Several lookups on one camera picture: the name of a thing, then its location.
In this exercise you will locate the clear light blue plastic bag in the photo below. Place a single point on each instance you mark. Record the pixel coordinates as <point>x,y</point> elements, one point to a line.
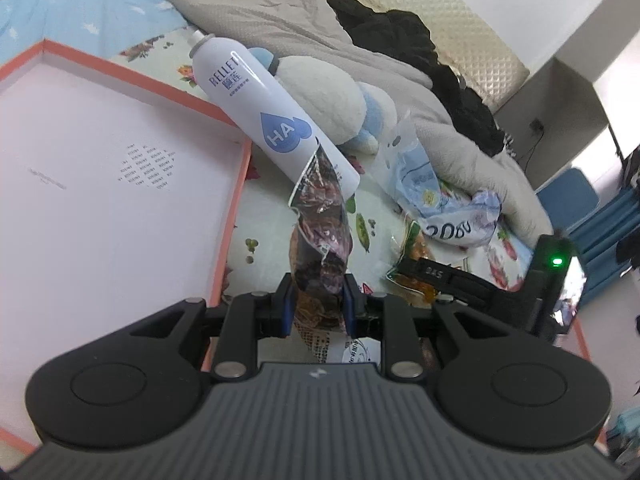
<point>410,170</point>

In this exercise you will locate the black wall socket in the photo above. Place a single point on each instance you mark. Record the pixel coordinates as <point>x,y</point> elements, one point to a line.
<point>538,125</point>

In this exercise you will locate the yellow clear snack packet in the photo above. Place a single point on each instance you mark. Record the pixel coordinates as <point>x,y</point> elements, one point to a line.
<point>415,252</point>

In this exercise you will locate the white spray bottle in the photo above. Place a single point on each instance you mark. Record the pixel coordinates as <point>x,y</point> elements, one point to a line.
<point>250,100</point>

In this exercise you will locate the white and blue plush toy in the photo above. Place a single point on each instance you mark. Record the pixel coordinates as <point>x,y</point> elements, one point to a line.
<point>320,95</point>

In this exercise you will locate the cream quilted headboard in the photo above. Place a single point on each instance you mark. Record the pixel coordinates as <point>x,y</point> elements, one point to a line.
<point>450,20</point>

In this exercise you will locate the black garment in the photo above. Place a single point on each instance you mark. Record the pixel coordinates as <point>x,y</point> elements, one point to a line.
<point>470,105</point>

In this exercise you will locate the black jacket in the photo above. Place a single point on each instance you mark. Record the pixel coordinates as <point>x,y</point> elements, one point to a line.
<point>380,30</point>

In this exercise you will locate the dark hanging clothes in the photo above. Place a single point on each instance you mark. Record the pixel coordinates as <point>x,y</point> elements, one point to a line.
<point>632,170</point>

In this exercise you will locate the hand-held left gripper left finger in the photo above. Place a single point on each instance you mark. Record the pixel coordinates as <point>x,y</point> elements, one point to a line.
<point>286,310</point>

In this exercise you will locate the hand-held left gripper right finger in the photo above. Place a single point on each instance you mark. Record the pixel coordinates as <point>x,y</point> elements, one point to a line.
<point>349,310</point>

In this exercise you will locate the dark snack packet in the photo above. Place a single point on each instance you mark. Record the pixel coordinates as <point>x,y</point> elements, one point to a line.
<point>325,240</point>

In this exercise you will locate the deep pink box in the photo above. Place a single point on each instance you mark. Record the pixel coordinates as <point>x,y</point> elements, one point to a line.
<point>584,342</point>

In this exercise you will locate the grey duvet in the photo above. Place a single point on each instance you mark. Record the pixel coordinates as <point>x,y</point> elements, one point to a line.
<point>250,15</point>

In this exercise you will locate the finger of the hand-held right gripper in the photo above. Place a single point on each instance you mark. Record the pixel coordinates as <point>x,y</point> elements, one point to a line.
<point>500,312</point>
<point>435,272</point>

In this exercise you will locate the crumpled white blue plastic bag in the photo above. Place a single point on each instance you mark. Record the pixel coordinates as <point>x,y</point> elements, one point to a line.
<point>460,225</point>

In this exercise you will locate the blue chair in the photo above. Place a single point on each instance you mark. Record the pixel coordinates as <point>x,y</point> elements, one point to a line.
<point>570,195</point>

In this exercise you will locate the shallow pink box lid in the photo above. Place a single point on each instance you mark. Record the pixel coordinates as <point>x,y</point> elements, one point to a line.
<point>100,210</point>

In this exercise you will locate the white wall cabinet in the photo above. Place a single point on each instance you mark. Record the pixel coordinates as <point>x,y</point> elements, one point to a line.
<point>615,35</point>

